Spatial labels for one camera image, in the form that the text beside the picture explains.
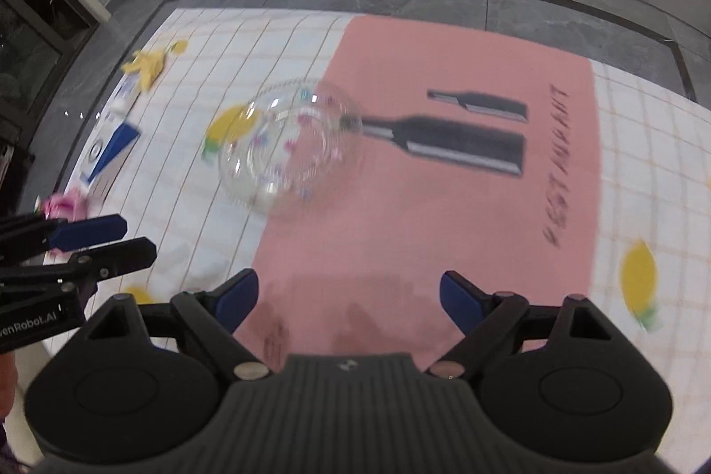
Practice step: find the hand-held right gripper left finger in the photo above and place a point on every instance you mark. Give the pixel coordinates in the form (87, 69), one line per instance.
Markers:
(239, 293)

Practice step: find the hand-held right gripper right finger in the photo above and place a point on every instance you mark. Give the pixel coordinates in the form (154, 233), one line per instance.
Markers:
(460, 296)

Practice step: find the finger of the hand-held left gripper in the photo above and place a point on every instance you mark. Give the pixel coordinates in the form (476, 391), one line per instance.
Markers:
(119, 254)
(94, 231)

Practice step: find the clear glass plate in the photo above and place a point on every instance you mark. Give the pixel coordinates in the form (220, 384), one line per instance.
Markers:
(291, 149)

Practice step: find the pink toy pot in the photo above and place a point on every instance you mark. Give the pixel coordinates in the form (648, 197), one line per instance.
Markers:
(64, 206)

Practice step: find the pink and checked printed tablecloth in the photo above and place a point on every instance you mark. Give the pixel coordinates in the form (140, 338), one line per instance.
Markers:
(444, 229)

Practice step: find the blue and white box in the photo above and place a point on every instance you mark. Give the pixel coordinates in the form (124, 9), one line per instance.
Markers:
(111, 146)

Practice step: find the white plastic bottle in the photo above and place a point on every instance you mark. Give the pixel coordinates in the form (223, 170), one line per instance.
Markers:
(125, 97)

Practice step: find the yellow banana peel toy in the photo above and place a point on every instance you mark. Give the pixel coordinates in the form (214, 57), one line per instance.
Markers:
(145, 66)

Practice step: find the dark glass cabinet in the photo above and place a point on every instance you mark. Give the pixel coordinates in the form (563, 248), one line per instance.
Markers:
(28, 35)

